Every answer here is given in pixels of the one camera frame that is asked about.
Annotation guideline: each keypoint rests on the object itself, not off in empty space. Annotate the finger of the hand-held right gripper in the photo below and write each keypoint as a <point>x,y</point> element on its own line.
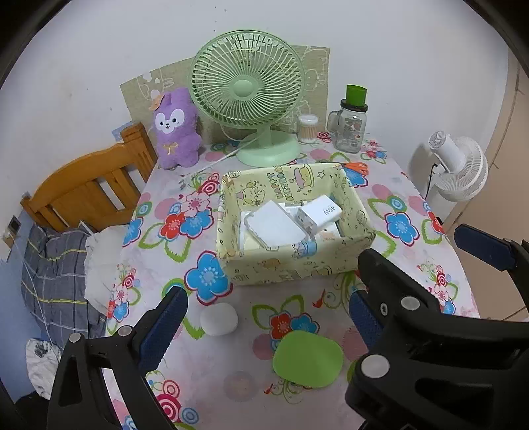
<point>483,248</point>
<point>384,277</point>

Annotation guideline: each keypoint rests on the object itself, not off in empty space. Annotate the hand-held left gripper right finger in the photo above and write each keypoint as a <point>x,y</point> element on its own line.
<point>365,326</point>

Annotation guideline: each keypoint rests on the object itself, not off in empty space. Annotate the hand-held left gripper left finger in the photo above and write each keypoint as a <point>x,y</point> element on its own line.
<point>163,330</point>

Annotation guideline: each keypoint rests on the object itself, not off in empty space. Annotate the white round pebble case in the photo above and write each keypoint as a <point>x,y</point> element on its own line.
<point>219,319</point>

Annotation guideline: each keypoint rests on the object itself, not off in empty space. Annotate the white charger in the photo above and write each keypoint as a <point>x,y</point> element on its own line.
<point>322,213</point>

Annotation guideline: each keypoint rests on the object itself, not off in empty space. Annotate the yellow printed storage box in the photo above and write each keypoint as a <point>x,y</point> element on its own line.
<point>289,264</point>

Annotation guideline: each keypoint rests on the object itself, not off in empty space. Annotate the white carton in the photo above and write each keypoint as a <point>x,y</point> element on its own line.
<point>330,233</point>

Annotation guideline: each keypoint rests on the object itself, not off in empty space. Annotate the white standing fan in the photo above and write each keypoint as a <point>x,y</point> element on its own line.
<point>463,173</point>

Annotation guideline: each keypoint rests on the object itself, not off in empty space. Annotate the white pillow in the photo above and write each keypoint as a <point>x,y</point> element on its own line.
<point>103,268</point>

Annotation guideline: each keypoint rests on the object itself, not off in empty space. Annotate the grey plaid blanket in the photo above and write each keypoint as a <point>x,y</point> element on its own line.
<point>58,273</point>

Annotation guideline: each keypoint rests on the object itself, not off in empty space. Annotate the white patterned cloth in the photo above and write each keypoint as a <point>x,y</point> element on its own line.
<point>41,364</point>

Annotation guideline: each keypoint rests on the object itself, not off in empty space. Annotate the glass mug jar green lid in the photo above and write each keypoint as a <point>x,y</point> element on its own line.
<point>349,132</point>

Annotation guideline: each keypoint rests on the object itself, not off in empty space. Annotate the clear cotton swab jar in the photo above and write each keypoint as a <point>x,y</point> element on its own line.
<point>308,130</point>

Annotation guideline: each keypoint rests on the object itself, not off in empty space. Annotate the wooden bed headboard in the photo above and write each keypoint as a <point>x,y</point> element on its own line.
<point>82,186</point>

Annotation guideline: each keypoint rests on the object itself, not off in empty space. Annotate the purple plush toy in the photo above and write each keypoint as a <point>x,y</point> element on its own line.
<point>177,136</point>

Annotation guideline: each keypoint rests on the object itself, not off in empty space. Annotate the green desk fan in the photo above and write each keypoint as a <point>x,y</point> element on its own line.
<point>244,89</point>

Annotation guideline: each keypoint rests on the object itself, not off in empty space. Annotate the beige cartoon print board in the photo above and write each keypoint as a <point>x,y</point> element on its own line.
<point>140,89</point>

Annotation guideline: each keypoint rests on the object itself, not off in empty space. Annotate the wall outlet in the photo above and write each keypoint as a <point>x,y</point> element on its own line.
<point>12,227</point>

